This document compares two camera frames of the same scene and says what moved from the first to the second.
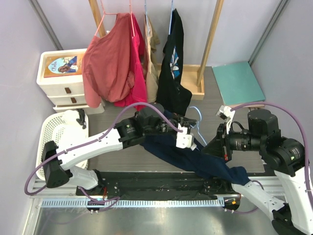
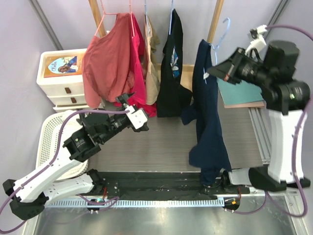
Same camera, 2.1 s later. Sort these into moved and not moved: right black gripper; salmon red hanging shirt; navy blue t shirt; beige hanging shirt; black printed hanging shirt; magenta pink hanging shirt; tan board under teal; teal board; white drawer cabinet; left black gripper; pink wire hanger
Moved: navy blue t shirt; left black gripper; right black gripper
Not moved: teal board; salmon red hanging shirt; white drawer cabinet; magenta pink hanging shirt; tan board under teal; black printed hanging shirt; pink wire hanger; beige hanging shirt
